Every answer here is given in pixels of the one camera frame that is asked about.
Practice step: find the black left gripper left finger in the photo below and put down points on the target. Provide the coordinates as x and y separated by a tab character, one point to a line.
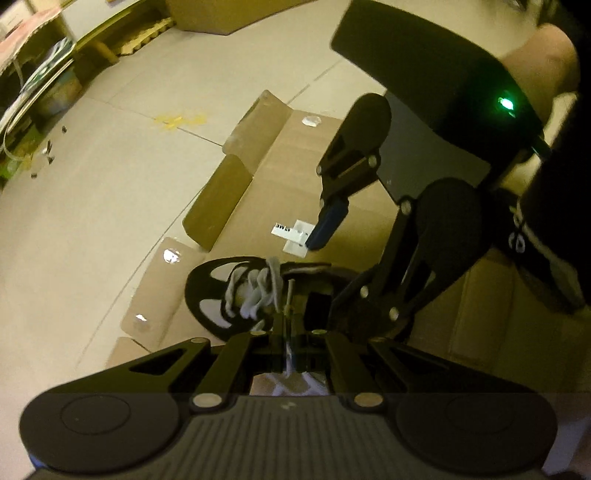
227	371

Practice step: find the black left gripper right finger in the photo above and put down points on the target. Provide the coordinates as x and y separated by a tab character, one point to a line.
347	373

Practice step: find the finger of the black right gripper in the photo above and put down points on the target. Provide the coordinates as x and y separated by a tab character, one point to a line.
342	177
448	229

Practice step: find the black white shoe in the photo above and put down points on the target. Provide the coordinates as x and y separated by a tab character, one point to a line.
312	299

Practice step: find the grey shoelace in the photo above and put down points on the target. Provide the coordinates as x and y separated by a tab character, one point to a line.
254	291

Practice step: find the white paper label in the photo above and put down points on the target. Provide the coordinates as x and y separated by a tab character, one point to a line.
295	237

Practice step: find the flattened brown cardboard sheet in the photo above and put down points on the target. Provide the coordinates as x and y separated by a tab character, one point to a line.
379	227

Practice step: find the large cardboard box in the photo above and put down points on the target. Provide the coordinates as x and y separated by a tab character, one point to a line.
223	17

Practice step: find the yellow egg tray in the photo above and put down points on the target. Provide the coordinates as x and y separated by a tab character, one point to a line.
141	35

